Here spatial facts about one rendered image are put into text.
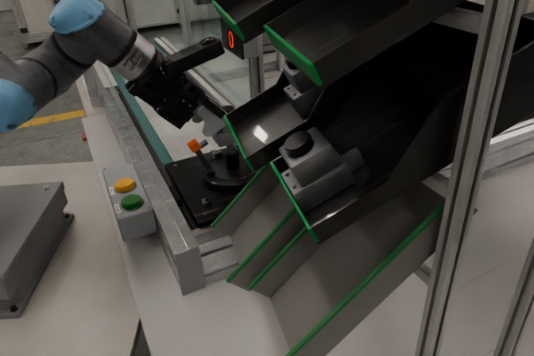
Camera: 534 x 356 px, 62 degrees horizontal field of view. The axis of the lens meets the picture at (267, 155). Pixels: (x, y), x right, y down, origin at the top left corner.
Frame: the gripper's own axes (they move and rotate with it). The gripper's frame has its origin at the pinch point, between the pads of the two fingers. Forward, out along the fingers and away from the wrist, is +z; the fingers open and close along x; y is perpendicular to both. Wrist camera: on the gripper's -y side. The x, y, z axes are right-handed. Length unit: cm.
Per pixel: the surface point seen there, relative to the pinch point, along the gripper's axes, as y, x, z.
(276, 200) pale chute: 4.4, 24.5, 1.3
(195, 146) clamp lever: 8.5, 1.0, -2.4
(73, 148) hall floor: 100, -233, 59
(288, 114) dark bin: -6.8, 27.1, -9.8
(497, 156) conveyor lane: -33, 17, 54
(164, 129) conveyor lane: 16.9, -40.0, 10.2
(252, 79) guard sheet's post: -9.6, -18.2, 9.0
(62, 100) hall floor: 100, -333, 59
